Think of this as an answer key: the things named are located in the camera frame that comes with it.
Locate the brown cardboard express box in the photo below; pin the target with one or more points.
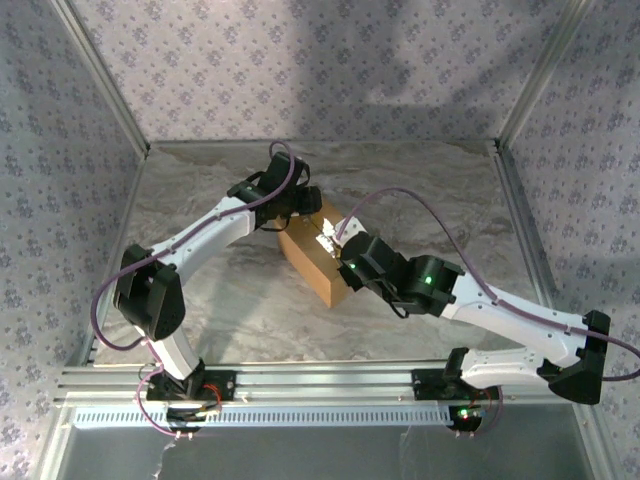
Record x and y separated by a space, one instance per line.
310 265

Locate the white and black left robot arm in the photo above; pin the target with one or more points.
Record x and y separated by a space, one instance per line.
200 240

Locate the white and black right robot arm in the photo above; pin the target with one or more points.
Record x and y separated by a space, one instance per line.
515 320

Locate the clear packing tape strip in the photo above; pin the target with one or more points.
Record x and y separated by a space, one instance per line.
326 234

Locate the black controller board with LED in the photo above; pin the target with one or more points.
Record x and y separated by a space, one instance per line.
467 422

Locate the grey metal panel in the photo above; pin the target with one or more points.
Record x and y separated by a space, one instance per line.
325 455

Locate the thin aluminium floor rail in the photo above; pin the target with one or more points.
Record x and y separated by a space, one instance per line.
325 143

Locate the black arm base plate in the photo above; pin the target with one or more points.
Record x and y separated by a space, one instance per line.
225 385
425 385

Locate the aluminium mounting rail beam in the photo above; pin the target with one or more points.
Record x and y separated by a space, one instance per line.
325 380

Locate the black connector bracket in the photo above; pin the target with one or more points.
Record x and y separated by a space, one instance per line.
180 416

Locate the short aluminium frame post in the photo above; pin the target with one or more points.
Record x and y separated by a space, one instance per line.
52 445
597 450

